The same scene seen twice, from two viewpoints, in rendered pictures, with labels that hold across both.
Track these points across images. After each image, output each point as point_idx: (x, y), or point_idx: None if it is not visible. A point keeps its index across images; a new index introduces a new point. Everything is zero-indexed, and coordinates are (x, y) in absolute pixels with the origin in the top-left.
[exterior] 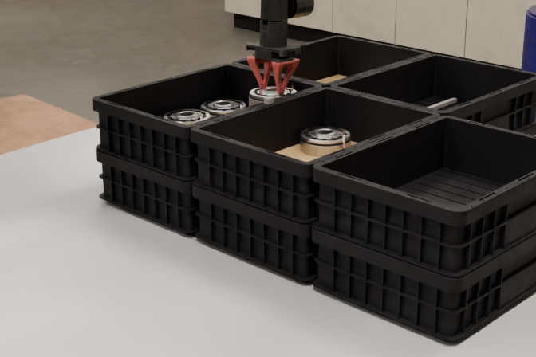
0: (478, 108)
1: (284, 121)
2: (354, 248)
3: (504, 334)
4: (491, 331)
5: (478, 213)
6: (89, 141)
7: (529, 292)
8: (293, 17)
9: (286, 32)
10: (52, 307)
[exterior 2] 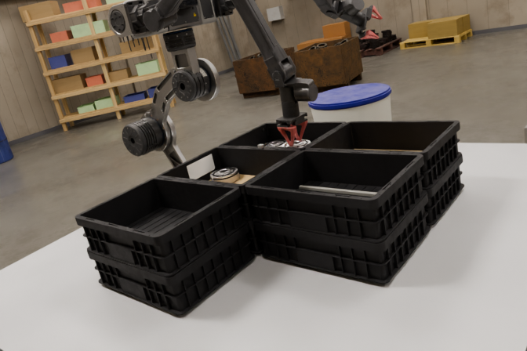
0: (278, 196)
1: (267, 161)
2: None
3: (106, 299)
4: (110, 294)
5: (82, 223)
6: None
7: (141, 300)
8: (297, 100)
9: (288, 109)
10: None
